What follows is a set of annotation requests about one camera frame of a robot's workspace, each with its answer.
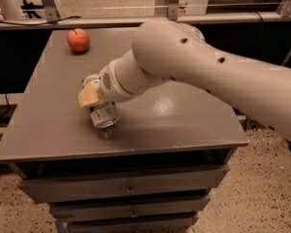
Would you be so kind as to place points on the centre metal bracket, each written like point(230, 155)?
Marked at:
point(172, 9)

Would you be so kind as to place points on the top grey drawer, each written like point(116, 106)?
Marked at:
point(113, 185)

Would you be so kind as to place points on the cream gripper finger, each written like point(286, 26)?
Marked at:
point(90, 95)

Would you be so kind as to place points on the bottom grey drawer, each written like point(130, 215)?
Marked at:
point(134, 225)

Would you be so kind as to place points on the grey metal rail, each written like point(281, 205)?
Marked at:
point(110, 22)

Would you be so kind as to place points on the red apple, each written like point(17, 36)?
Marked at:
point(78, 40)

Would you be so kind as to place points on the silver green 7up can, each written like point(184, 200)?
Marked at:
point(104, 113)

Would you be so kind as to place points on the grey drawer cabinet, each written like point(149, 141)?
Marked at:
point(171, 126)

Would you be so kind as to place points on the grey drawer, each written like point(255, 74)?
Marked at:
point(113, 185)
point(130, 208)
point(134, 225)

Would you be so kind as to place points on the left metal bracket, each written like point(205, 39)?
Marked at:
point(50, 10)

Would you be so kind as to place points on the middle grey drawer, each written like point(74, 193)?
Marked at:
point(130, 208)

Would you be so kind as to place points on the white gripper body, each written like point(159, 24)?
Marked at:
point(112, 85)

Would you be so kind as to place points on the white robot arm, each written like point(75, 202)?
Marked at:
point(162, 50)

